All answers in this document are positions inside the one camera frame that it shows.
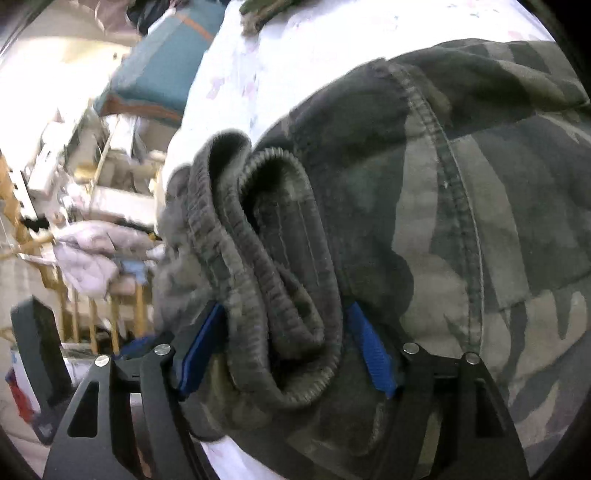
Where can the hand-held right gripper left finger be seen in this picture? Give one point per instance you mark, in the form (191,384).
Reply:
(203,353)

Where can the dark grey flat object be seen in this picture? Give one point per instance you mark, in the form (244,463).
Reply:
(41,350)

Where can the camouflage pants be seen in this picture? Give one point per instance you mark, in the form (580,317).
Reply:
(461,184)

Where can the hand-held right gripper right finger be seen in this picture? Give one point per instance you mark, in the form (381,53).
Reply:
(371,357)

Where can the folded green pants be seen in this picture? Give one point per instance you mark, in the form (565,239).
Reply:
(265,9)

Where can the pile of dark clothes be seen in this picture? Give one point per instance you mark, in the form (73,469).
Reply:
(150,10)

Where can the wooden rack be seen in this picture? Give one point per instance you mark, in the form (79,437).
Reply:
(97,323)

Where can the red and blue packet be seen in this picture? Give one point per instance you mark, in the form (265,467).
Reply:
(21,397)

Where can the teal pillow orange trim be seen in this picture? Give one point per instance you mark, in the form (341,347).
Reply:
(157,78)

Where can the floral white bed sheet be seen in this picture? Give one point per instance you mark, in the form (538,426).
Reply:
(277,69)

